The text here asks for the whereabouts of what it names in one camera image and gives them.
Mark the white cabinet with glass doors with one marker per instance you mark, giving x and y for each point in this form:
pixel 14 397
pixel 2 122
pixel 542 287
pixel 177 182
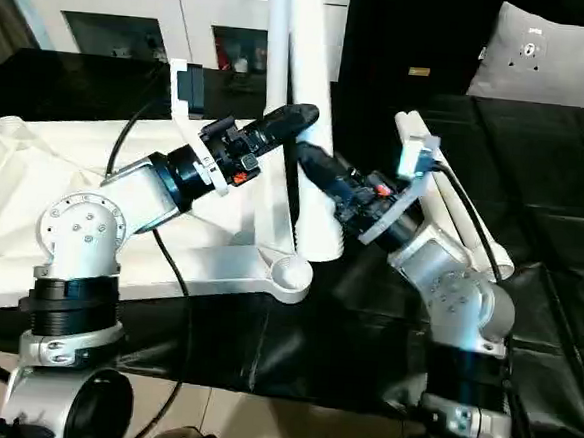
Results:
pixel 136 13

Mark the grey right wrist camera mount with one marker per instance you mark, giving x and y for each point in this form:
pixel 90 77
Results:
pixel 416 163

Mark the small red bottle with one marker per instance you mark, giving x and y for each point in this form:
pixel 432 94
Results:
pixel 221 54

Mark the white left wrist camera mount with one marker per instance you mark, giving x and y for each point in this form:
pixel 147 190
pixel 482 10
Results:
pixel 189 92

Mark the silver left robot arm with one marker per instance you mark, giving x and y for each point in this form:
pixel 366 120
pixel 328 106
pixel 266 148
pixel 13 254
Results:
pixel 80 234

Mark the white plastic table top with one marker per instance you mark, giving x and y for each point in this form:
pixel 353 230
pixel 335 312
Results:
pixel 34 181

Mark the black work mat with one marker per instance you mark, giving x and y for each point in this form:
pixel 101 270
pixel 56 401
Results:
pixel 551 247

